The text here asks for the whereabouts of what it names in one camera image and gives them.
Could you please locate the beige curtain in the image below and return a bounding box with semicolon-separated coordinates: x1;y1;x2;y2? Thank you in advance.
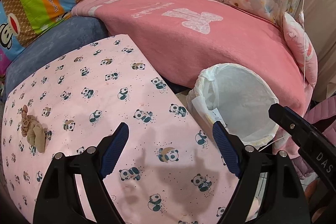
305;0;335;101

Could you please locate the blue velvet cushion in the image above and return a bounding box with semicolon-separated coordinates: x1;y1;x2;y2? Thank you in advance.
3;16;108;100

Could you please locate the pink dotted scrunchie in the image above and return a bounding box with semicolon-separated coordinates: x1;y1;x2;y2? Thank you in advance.
21;105;35;137

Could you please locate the tan knotted stocking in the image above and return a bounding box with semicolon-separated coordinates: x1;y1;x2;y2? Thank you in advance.
27;115;46;153

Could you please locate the pink panda print cloth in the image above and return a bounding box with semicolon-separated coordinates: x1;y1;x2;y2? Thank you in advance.
1;35;237;223

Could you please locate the pink white pillow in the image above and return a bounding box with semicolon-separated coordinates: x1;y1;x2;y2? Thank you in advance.
282;12;318;88

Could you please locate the pink puffer jacket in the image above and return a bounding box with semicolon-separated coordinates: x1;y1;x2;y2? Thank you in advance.
273;96;336;188

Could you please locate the white lined trash bin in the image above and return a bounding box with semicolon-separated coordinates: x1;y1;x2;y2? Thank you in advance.
186;63;278;148

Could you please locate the pink blanket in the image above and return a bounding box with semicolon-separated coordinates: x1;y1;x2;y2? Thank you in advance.
71;0;312;114

